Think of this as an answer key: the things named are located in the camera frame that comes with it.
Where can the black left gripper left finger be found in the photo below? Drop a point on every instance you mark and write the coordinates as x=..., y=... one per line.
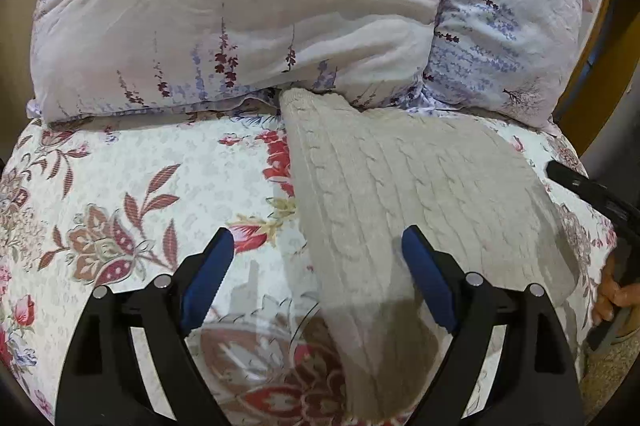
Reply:
x=101, y=381

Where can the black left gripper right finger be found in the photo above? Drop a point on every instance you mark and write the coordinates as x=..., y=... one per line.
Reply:
x=536, y=381

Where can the beige cable-knit sweater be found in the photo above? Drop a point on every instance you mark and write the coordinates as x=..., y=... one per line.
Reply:
x=360, y=179

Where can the person's right hand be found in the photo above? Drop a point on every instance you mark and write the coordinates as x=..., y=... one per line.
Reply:
x=612, y=293

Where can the white floral bedspread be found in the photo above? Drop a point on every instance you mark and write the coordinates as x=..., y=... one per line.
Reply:
x=119, y=201

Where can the pink lower pillow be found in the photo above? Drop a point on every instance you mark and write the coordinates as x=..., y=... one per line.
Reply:
x=511, y=57

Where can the lavender floral pillow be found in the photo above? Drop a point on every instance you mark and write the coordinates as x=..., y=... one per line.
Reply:
x=116, y=57

